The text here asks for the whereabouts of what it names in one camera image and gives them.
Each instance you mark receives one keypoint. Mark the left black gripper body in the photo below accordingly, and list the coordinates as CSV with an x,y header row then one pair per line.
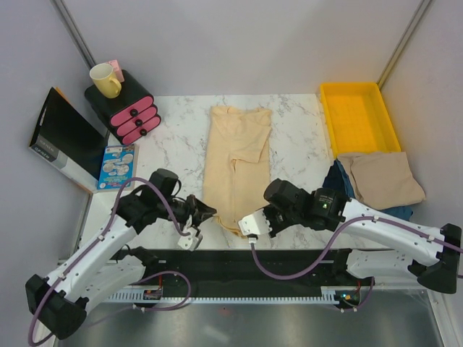
x,y
182,212

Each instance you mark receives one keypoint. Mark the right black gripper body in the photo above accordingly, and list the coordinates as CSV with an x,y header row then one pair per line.
x,y
279,220

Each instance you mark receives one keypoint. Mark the cream yellow t shirt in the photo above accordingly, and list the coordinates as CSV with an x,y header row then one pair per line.
x,y
237,163

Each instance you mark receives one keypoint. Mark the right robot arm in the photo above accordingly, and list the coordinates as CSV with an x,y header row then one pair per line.
x,y
429,254

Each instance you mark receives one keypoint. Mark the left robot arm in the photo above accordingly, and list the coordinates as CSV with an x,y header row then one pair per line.
x,y
60,301

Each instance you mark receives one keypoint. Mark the folded navy t shirt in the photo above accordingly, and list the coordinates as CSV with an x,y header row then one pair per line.
x,y
334,179

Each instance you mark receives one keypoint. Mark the blue picture book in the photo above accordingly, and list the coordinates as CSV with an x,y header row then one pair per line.
x,y
118,165

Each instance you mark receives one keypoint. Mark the folded beige t shirt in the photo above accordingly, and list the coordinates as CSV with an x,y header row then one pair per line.
x,y
382,180

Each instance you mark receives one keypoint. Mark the black pink drawer unit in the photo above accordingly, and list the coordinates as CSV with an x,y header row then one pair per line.
x,y
131,115

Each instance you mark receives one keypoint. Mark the yellow plastic bin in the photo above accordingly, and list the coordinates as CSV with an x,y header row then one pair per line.
x,y
357,119

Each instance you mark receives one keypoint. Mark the folded blue t shirt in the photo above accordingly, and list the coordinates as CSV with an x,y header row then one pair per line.
x,y
402,212

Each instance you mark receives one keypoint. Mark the black cardboard box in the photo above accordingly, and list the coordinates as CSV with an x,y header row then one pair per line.
x,y
68,142

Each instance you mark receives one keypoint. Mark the yellow ceramic mug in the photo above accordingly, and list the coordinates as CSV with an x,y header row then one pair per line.
x,y
104,78

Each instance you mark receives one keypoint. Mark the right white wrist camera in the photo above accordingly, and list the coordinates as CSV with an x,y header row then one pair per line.
x,y
254,225

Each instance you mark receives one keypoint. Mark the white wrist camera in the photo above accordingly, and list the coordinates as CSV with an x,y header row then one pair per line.
x,y
254,225
193,237

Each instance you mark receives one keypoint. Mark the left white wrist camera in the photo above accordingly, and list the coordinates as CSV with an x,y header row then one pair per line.
x,y
193,237

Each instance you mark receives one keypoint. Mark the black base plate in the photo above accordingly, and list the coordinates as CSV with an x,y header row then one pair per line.
x,y
228,274

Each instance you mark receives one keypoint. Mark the right white cable duct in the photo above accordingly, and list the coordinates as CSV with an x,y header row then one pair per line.
x,y
353,293

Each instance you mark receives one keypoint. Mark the white cable duct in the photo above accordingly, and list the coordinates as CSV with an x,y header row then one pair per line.
x,y
353,293
136,295

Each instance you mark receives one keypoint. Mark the left white cable duct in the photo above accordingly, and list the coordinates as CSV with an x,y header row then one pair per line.
x,y
136,295

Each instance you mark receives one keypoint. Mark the left corner aluminium post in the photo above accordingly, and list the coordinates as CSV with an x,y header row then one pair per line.
x,y
74,32

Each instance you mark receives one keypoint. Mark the corner aluminium post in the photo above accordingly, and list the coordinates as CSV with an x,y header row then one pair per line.
x,y
412,26
74,32

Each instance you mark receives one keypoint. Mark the right corner aluminium post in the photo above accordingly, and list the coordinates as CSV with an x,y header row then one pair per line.
x,y
412,26

